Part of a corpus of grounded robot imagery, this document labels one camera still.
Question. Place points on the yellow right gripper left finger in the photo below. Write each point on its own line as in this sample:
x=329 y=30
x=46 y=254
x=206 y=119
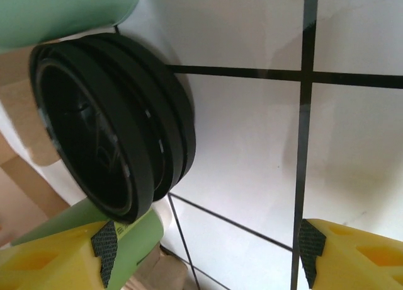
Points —
x=47 y=258

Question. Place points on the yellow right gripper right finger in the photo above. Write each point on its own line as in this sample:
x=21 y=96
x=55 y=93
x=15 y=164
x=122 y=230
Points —
x=355 y=258

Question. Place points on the green paper cup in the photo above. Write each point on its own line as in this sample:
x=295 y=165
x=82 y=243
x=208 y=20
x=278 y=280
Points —
x=138 y=239

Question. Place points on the brown cardboard cup sleeve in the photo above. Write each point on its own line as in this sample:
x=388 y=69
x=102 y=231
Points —
x=157 y=271

